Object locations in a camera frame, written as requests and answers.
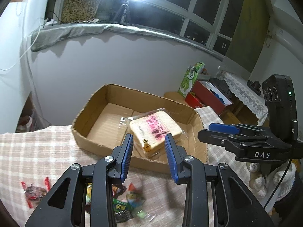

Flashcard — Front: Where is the yellow candy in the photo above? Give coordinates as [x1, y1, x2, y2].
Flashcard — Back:
[86, 182, 92, 205]

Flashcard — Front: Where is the red dark snack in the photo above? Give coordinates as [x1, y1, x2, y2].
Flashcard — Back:
[20, 177, 51, 209]

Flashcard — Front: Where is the light green jelly packet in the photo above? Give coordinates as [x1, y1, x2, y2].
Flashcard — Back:
[126, 183, 156, 222]

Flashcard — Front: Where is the toast bread packet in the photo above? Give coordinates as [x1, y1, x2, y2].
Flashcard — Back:
[119, 108, 188, 160]

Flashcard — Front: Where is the right white gloved hand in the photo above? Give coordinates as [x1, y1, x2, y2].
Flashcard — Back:
[246, 163, 296, 201]

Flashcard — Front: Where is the white lace cloth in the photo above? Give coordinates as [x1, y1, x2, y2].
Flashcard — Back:
[216, 70, 268, 126]

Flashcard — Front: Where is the red gift box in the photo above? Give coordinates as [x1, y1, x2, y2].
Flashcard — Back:
[185, 81, 233, 115]

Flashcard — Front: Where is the black object on lace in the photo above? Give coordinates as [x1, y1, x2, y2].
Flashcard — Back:
[247, 80, 261, 96]

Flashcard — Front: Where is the plaid table cloth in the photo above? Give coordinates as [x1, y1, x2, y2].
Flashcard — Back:
[0, 106, 275, 227]

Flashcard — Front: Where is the green tissue pack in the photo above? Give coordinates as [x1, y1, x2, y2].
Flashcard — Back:
[178, 61, 205, 98]

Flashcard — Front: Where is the brown cardboard box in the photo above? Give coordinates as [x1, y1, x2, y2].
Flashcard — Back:
[71, 84, 208, 174]

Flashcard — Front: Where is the black tripod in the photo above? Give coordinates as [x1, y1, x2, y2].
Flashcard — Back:
[112, 0, 132, 26]

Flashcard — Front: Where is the grey windowsill cloth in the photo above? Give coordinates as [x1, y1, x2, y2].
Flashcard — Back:
[31, 23, 224, 61]

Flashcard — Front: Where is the leopard print cushion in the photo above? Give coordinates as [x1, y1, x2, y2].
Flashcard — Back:
[61, 0, 101, 24]

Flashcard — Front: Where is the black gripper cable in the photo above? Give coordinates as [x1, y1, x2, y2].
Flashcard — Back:
[262, 158, 293, 210]

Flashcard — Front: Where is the white cable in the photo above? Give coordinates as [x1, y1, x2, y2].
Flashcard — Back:
[0, 16, 46, 72]

